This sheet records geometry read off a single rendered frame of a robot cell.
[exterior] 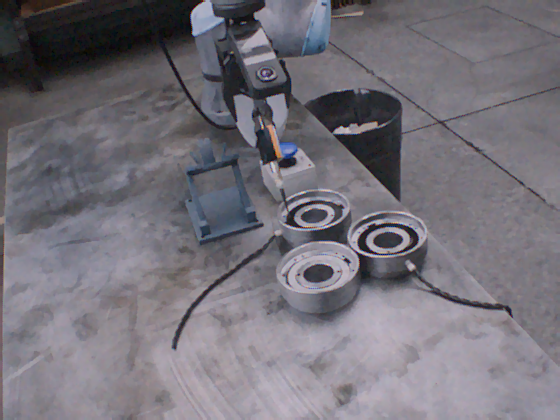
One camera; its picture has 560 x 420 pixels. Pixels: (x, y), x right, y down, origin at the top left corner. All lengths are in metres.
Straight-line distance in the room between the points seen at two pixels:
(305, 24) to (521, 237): 1.29
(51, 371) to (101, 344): 0.07
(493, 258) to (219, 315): 1.46
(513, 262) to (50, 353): 1.61
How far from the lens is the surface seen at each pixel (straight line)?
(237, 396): 0.80
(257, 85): 0.88
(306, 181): 1.10
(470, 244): 2.32
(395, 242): 0.96
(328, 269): 0.91
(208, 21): 1.33
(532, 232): 2.38
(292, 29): 1.30
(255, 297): 0.92
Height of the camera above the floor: 1.38
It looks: 32 degrees down
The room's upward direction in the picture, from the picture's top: 10 degrees counter-clockwise
